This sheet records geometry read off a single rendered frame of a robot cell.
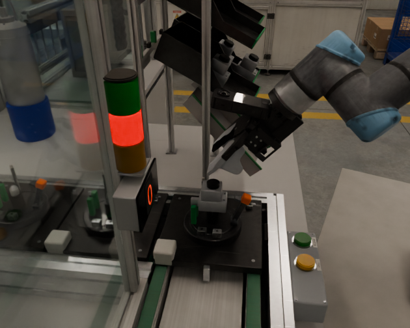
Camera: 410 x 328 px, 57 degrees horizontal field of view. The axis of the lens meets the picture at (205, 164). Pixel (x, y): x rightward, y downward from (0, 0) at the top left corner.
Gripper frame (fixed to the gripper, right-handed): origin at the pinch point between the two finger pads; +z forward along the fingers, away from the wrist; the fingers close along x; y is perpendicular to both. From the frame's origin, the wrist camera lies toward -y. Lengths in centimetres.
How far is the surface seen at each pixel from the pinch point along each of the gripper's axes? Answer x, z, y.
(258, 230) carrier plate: -0.6, 7.4, 21.7
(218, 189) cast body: -1.6, 4.2, 6.4
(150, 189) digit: -18.6, 2.0, -9.5
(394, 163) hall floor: 196, 10, 174
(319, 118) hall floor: 271, 42, 138
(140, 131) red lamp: -19.5, -6.9, -17.4
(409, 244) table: 11, -11, 61
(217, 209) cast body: -2.5, 8.2, 9.4
